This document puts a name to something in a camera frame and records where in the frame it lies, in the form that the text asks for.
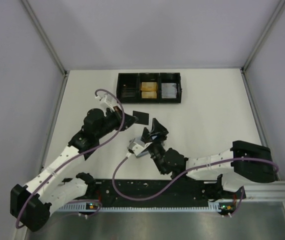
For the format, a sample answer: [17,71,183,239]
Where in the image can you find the black credit card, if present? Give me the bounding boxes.
[132,110,150,126]

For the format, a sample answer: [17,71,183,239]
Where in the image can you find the gold credit card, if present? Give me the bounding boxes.
[141,91,157,99]

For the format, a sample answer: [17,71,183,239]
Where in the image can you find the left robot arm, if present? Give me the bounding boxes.
[10,106,138,232]

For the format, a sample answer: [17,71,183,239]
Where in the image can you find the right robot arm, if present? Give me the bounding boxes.
[138,118,278,201]

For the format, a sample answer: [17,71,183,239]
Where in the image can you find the dark cards in bin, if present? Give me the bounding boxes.
[121,85,138,99]

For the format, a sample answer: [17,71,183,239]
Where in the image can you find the gold cards in bin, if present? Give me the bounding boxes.
[140,82,158,92]

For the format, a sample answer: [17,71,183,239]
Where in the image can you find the silver cards in bin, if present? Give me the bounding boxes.
[161,82,178,99]

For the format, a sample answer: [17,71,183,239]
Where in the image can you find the black middle storage bin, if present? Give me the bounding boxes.
[138,72,160,103]

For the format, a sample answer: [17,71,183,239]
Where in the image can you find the black right storage bin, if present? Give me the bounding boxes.
[159,72,182,104]

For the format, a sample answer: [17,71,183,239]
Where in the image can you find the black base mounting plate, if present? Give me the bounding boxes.
[67,178,246,208]

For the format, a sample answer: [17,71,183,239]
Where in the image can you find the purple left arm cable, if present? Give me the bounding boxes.
[14,89,126,230]

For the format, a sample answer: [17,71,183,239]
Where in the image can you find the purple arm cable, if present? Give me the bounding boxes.
[112,152,280,217]
[14,89,126,230]

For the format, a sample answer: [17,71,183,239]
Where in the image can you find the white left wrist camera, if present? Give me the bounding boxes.
[95,93,116,109]

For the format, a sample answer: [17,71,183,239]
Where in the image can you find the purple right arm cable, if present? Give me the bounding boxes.
[112,152,280,217]

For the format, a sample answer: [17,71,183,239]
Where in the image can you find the grey slotted cable duct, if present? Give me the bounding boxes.
[57,202,233,213]

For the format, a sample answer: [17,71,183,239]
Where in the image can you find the aluminium left frame post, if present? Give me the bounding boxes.
[19,0,70,76]

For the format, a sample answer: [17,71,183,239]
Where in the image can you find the aluminium frame post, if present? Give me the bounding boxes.
[19,0,70,76]
[241,0,285,72]

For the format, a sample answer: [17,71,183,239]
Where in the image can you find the aluminium front frame rail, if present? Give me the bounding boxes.
[244,181,285,202]

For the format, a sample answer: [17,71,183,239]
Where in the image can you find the aluminium right frame post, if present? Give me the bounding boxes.
[241,0,285,72]

